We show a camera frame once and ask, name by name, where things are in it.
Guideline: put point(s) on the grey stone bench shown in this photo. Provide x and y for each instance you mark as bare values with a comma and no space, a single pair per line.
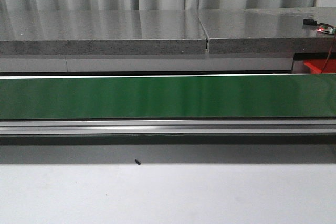
162,41

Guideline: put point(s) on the green conveyor belt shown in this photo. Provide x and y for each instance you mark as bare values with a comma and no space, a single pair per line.
245,96

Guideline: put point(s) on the red tray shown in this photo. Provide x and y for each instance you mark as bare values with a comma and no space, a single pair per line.
316,66

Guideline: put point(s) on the small green circuit board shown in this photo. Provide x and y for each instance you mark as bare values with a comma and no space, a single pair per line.
320,27

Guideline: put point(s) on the aluminium conveyor frame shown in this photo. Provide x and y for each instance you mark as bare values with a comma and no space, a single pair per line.
162,126

